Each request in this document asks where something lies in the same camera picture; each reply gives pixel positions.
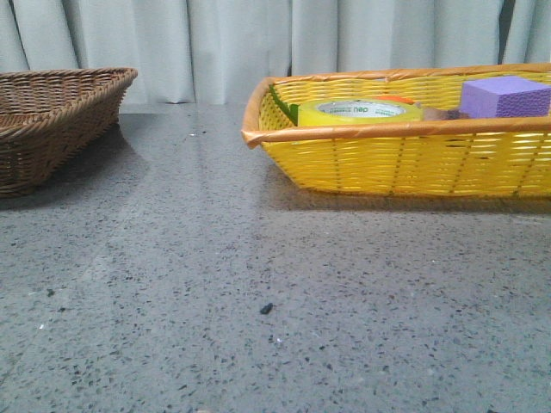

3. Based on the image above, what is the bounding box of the yellow tape roll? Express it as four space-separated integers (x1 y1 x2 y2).
297 99 423 126

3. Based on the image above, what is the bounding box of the small black debris piece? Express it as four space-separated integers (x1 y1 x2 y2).
259 303 274 315

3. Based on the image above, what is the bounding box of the orange toy carrot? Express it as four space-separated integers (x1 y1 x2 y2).
269 83 417 127

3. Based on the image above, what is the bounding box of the white curtain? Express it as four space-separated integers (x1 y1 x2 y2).
1 0 550 104

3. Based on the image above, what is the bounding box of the brown object in basket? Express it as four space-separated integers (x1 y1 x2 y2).
423 107 469 121

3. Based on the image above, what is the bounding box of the yellow woven basket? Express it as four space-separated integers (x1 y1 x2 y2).
242 63 550 198

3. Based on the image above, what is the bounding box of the brown wicker basket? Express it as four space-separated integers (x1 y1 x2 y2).
1 67 138 198

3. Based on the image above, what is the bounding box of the purple foam block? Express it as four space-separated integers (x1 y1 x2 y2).
460 76 550 119

